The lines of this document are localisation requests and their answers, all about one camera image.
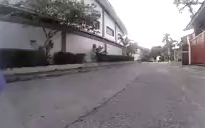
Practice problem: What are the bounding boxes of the long low dark hedge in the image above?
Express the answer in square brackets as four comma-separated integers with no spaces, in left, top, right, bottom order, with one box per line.
[96,54,135,63]

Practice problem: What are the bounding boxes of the small shrub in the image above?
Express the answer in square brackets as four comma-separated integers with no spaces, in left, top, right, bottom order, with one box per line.
[91,43,107,63]

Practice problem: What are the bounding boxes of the red fence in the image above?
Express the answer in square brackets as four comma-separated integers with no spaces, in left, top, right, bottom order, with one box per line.
[188,24,205,67]

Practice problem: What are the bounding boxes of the grey concrete road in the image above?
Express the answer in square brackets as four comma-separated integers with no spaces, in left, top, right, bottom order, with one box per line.
[0,61,205,128]

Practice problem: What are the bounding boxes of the building with dark roof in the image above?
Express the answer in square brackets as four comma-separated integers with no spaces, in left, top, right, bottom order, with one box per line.
[182,0,205,37]

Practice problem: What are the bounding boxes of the palm tree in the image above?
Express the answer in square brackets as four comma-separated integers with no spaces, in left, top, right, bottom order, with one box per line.
[118,34,138,57]
[161,32,178,62]

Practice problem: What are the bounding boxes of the distant trees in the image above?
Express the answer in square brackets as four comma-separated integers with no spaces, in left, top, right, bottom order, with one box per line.
[138,45,168,63]

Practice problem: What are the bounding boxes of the dark trimmed hedge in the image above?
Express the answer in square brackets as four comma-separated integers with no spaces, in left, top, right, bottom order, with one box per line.
[52,51,88,66]
[0,47,52,70]

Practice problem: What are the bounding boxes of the leafy tree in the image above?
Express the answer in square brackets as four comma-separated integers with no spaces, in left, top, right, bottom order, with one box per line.
[9,0,102,63]

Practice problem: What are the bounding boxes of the white building with wall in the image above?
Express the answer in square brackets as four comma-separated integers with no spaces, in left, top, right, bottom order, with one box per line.
[0,0,129,65]

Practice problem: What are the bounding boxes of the raised concrete kerb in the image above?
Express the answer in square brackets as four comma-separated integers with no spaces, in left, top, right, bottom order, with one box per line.
[1,60,138,84]

